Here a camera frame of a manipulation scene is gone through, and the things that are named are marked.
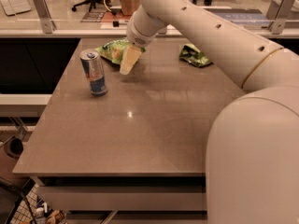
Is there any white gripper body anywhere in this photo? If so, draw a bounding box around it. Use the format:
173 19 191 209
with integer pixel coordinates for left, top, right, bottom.
126 14 156 48

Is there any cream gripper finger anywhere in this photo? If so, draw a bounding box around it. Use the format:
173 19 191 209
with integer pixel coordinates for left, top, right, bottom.
120 45 142 75

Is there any green rice chip bag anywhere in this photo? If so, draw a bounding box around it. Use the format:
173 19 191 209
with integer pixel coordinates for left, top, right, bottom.
94 36 147 65

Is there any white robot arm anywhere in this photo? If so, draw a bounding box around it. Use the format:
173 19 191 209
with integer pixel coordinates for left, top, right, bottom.
126 0 299 224

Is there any green chip bag right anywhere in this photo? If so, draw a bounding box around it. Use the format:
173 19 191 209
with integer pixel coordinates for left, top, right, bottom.
179 44 212 68

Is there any silver blue energy drink can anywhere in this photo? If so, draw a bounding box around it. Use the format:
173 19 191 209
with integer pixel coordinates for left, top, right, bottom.
79 49 107 96

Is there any grey table drawer unit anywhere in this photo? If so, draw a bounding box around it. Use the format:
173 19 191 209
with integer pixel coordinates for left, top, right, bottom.
37 176 207 218

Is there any left metal glass post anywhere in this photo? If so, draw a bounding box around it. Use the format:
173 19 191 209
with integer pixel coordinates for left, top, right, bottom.
33 0 56 34

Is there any metal glass post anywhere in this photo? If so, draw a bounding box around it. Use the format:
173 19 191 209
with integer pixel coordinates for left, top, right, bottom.
270 0 295 35
33 0 56 34

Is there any right metal glass post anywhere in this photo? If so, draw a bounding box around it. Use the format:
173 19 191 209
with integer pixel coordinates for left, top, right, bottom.
270 0 295 35

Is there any wire basket with items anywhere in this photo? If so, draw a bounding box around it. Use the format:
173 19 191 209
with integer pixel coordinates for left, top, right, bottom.
6 184 68 224

